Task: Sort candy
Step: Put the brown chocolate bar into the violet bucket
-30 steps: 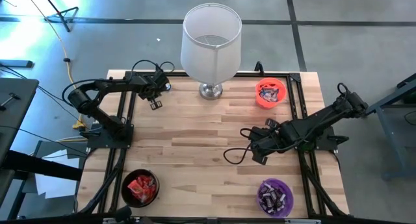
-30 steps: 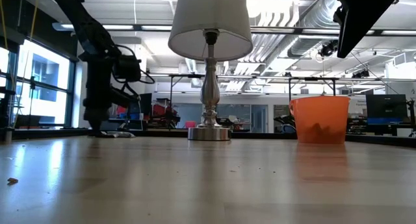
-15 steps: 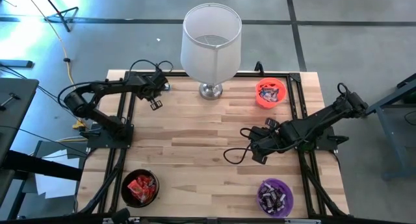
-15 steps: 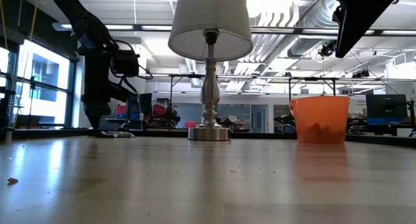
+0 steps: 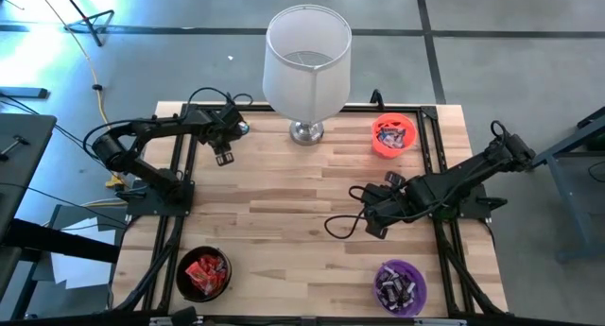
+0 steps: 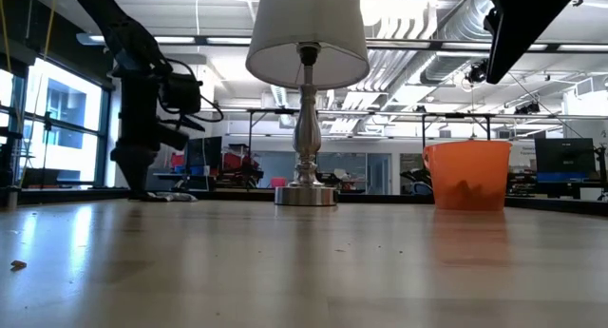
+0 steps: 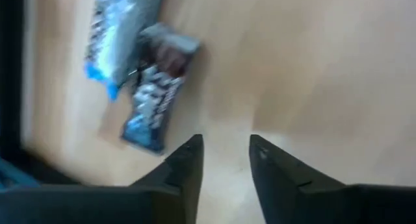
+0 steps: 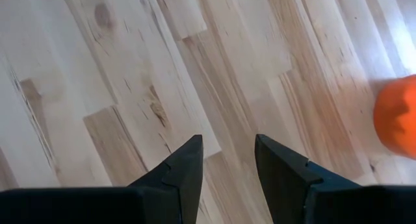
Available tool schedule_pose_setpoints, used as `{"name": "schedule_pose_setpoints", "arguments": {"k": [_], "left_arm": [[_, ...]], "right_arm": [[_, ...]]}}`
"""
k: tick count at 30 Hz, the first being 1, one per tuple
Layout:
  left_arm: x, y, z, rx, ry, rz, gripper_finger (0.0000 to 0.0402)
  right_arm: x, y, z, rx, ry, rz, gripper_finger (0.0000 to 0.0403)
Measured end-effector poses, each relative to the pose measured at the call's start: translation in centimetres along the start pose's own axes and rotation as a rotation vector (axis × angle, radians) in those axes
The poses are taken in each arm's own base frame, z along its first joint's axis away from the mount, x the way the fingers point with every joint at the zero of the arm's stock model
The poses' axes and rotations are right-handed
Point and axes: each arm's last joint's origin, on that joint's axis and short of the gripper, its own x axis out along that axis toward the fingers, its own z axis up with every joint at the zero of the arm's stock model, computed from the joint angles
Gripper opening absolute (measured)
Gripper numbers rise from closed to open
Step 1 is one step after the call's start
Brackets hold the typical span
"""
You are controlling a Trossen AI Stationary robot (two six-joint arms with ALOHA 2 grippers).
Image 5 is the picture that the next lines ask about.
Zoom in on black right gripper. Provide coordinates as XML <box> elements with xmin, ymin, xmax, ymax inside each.
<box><xmin>361</xmin><ymin>170</ymin><xmax>413</xmax><ymax>241</ymax></box>

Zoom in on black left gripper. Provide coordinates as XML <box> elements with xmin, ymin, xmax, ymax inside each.
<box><xmin>202</xmin><ymin>102</ymin><xmax>248</xmax><ymax>168</ymax></box>

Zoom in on orange candy wrapper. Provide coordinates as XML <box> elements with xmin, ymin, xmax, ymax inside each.
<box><xmin>200</xmin><ymin>254</ymin><xmax>228</xmax><ymax>275</ymax></box>
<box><xmin>194</xmin><ymin>279</ymin><xmax>216</xmax><ymax>298</ymax></box>
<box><xmin>184</xmin><ymin>262</ymin><xmax>209</xmax><ymax>284</ymax></box>
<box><xmin>208</xmin><ymin>271</ymin><xmax>229</xmax><ymax>292</ymax></box>

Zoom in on orange plastic pumpkin bucket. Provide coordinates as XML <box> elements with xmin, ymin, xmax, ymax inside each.
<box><xmin>371</xmin><ymin>112</ymin><xmax>419</xmax><ymax>161</ymax></box>

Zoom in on purple plastic bucket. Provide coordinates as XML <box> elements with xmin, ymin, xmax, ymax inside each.
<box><xmin>372</xmin><ymin>258</ymin><xmax>429</xmax><ymax>317</ymax></box>

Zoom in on silver table lamp white shade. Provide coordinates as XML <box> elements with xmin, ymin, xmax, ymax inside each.
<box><xmin>262</xmin><ymin>4</ymin><xmax>354</xmax><ymax>147</ymax></box>

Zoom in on black plastic bucket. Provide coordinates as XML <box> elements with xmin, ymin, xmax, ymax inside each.
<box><xmin>175</xmin><ymin>245</ymin><xmax>233</xmax><ymax>303</ymax></box>

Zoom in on dark rounded object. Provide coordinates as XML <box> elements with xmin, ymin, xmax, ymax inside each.
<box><xmin>170</xmin><ymin>305</ymin><xmax>199</xmax><ymax>326</ymax></box>

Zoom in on black table support beam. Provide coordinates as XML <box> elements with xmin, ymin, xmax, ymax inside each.
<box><xmin>0</xmin><ymin>218</ymin><xmax>120</xmax><ymax>265</ymax></box>

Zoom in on black stand legs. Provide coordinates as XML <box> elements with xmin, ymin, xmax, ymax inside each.
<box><xmin>56</xmin><ymin>0</ymin><xmax>116</xmax><ymax>47</ymax></box>

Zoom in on black side table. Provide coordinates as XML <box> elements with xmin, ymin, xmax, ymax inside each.
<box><xmin>0</xmin><ymin>112</ymin><xmax>59</xmax><ymax>245</ymax></box>

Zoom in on black stand foot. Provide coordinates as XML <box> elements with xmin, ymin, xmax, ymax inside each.
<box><xmin>0</xmin><ymin>86</ymin><xmax>49</xmax><ymax>100</ymax></box>

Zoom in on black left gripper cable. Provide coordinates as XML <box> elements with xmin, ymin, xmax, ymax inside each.
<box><xmin>185</xmin><ymin>86</ymin><xmax>255</xmax><ymax>120</ymax></box>

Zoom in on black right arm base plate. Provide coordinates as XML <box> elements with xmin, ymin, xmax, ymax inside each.
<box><xmin>426</xmin><ymin>179</ymin><xmax>510</xmax><ymax>222</ymax></box>

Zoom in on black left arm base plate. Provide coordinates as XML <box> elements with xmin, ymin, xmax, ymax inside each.
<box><xmin>123</xmin><ymin>179</ymin><xmax>196</xmax><ymax>219</ymax></box>

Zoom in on yellow extension cable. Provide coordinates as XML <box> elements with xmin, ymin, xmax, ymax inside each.
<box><xmin>31</xmin><ymin>0</ymin><xmax>129</xmax><ymax>209</ymax></box>

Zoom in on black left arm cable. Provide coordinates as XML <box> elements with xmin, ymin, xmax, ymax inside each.
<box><xmin>81</xmin><ymin>119</ymin><xmax>143</xmax><ymax>153</ymax></box>

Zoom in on dark metal cart frame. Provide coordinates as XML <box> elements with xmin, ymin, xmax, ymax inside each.
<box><xmin>519</xmin><ymin>106</ymin><xmax>605</xmax><ymax>264</ymax></box>

